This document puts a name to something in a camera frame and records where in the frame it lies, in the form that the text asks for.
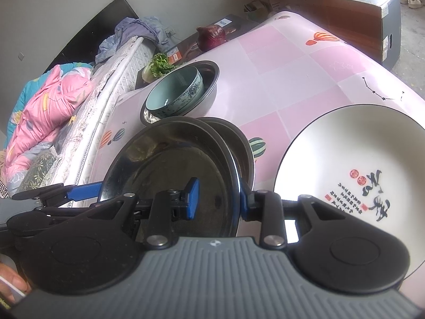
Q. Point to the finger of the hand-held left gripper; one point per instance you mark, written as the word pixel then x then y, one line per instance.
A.
pixel 84 189
pixel 59 211

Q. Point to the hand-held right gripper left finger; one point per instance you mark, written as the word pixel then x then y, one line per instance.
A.
pixel 193 199

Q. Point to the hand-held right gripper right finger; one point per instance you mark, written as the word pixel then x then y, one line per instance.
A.
pixel 243 204

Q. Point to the large steel plate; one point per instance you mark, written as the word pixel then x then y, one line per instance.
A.
pixel 172 169

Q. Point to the medium steel plate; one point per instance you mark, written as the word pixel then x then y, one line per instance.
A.
pixel 240 153

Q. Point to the teal ceramic bowl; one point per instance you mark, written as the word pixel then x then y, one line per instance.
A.
pixel 169 93

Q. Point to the wide steel bowl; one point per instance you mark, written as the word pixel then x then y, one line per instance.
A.
pixel 207 89

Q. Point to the white ceramic plate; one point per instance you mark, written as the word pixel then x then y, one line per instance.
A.
pixel 348 159

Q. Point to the person's left hand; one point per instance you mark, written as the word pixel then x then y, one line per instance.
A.
pixel 15 277

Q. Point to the green floral pillow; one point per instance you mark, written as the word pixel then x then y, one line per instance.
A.
pixel 40 169

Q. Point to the pink quilt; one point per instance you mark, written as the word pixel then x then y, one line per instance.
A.
pixel 43 113

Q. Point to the white patterned mattress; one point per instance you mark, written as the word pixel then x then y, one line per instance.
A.
pixel 109 83

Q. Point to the pink printed tablecloth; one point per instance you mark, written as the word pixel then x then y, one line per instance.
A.
pixel 282 73

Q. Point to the napa cabbage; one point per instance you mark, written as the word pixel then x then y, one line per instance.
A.
pixel 159 64

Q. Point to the red onion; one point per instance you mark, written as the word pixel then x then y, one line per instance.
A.
pixel 211 38

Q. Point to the pile of grey-blue clothes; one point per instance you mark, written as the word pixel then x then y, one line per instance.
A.
pixel 132 30

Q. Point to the dark wooden headboard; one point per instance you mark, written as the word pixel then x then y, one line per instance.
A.
pixel 99 23

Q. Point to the wood-grain carton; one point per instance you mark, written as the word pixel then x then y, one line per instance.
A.
pixel 348 20

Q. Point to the wall socket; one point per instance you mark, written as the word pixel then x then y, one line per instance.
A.
pixel 21 55

